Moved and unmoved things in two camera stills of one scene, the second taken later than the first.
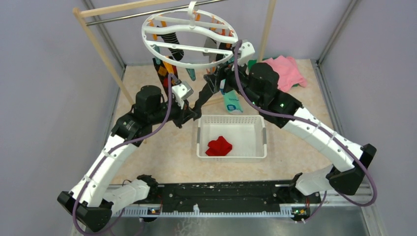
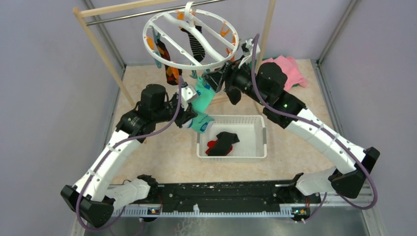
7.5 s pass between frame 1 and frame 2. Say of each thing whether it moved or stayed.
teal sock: moved
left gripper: stayed
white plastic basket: stayed
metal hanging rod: stayed
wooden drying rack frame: stayed
